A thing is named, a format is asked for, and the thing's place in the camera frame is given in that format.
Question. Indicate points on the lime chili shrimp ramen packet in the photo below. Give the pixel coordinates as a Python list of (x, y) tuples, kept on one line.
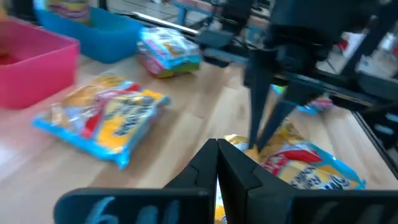
[(68, 11), (321, 102), (161, 71)]

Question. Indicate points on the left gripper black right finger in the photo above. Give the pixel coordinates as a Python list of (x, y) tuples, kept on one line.
[(264, 205)]

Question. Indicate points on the pink plastic bin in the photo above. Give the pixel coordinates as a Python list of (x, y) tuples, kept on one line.
[(37, 81)]

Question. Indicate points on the wooden workbench with blue legs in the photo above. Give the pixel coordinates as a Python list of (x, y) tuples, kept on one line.
[(183, 11)]

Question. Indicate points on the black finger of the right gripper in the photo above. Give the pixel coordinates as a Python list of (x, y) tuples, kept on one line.
[(258, 102), (276, 124)]

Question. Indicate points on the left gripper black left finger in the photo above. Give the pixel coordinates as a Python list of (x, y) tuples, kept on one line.
[(186, 205)]

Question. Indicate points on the blue plastic bin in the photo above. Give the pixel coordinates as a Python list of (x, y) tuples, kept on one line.
[(109, 40)]

